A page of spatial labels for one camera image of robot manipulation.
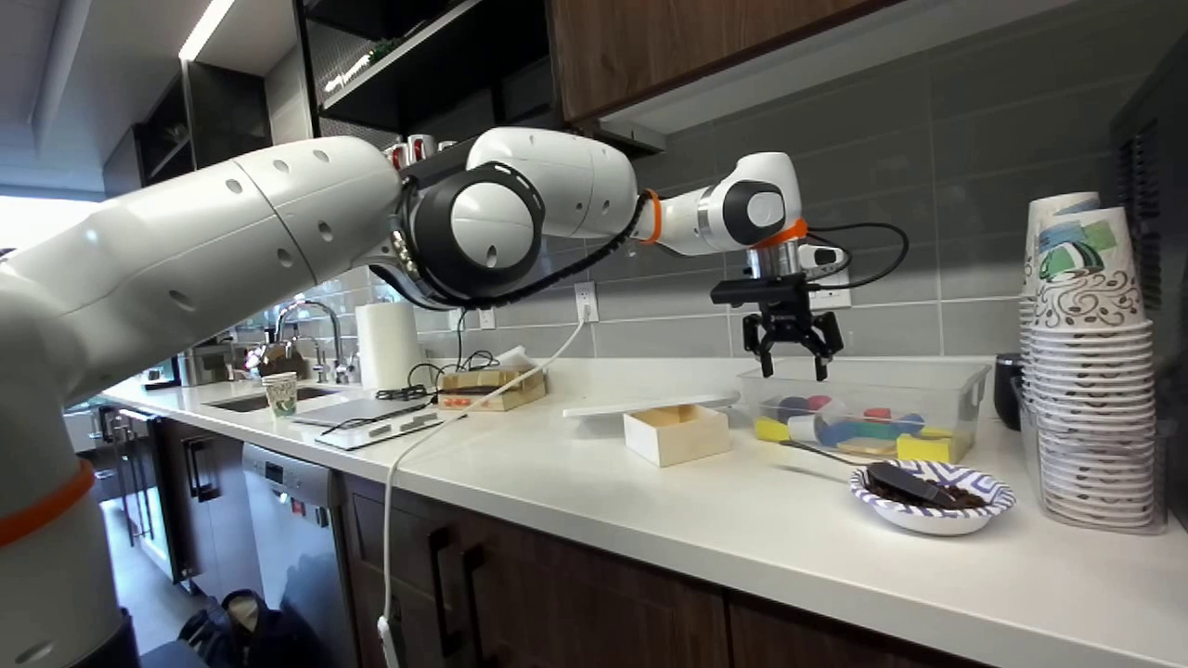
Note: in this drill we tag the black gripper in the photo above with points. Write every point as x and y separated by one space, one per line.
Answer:
776 308

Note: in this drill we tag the black oval object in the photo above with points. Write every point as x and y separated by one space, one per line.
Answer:
915 492

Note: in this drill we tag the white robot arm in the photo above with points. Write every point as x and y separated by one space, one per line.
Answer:
160 267

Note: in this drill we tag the small brown cardboard box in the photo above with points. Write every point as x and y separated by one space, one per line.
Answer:
672 434

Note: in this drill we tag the patterned paper bowl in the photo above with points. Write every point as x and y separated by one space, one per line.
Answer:
938 522

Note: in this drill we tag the clear plastic storage bin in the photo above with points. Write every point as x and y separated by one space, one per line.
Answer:
860 414

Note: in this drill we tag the yellow flat block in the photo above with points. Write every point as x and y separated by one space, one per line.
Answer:
932 448

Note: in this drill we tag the stack of paper cups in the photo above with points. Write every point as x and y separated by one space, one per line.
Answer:
1090 365

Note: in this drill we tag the stacked brown flat boxes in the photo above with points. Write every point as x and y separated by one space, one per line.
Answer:
490 386

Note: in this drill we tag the paper towel roll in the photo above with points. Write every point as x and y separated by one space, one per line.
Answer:
386 341

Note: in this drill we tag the white cutting board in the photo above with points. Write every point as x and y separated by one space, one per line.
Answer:
361 422

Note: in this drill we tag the chrome sink faucet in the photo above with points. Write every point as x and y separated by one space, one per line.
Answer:
314 331

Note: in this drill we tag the small paper cup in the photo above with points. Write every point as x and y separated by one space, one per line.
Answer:
281 392

